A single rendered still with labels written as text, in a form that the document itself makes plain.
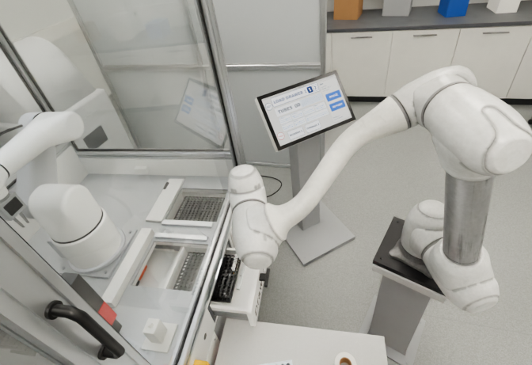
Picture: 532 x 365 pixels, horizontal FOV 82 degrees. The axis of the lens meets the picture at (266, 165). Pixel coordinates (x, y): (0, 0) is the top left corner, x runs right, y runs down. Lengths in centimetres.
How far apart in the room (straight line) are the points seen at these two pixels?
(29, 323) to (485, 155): 79
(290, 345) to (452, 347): 117
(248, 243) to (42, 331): 39
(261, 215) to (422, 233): 69
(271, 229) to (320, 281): 151
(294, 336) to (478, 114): 93
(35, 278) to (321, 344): 95
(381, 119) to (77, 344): 78
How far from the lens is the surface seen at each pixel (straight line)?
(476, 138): 71
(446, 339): 221
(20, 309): 56
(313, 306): 215
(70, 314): 56
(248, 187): 82
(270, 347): 126
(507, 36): 393
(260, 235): 73
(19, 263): 53
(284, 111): 168
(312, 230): 242
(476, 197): 88
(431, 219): 124
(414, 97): 84
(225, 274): 125
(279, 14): 236
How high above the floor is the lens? 194
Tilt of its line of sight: 39 degrees down
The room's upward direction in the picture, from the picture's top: 9 degrees counter-clockwise
